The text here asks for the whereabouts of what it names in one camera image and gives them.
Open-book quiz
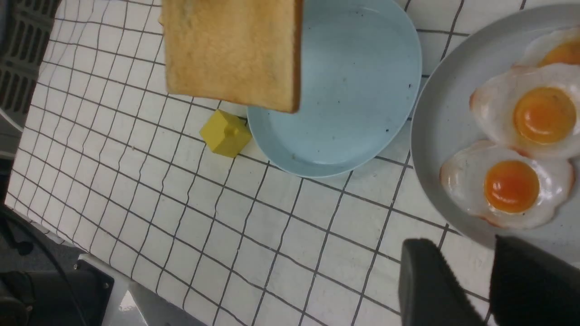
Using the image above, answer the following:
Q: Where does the grey slotted crate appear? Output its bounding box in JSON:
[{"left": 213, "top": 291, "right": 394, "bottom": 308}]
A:
[{"left": 0, "top": 0, "right": 61, "bottom": 132}]

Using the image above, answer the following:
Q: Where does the fried egg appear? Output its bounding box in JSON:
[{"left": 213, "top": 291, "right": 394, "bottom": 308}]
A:
[
  {"left": 469, "top": 63, "right": 580, "bottom": 159},
  {"left": 514, "top": 26, "right": 580, "bottom": 67},
  {"left": 439, "top": 140, "right": 576, "bottom": 230}
]

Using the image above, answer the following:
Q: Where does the toast slice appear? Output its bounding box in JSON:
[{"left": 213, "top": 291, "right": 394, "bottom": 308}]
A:
[{"left": 160, "top": 0, "right": 303, "bottom": 113}]

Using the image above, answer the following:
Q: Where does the yellow cube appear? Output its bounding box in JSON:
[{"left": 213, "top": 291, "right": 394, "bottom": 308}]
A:
[{"left": 199, "top": 110, "right": 252, "bottom": 158}]

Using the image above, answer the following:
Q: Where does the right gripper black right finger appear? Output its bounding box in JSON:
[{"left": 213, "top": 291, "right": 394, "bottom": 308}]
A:
[{"left": 489, "top": 236, "right": 580, "bottom": 326}]

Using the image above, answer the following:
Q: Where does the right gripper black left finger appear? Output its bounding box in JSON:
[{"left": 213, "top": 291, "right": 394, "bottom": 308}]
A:
[{"left": 398, "top": 239, "right": 484, "bottom": 326}]

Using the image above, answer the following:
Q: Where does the light blue plate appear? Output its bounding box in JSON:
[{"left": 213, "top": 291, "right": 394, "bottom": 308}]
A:
[{"left": 247, "top": 0, "right": 422, "bottom": 178}]

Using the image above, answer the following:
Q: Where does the grey plate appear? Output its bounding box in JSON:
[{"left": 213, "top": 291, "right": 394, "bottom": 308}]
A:
[{"left": 411, "top": 2, "right": 580, "bottom": 266}]

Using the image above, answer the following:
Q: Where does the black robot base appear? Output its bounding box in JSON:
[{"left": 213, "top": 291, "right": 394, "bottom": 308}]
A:
[{"left": 0, "top": 206, "right": 115, "bottom": 326}]

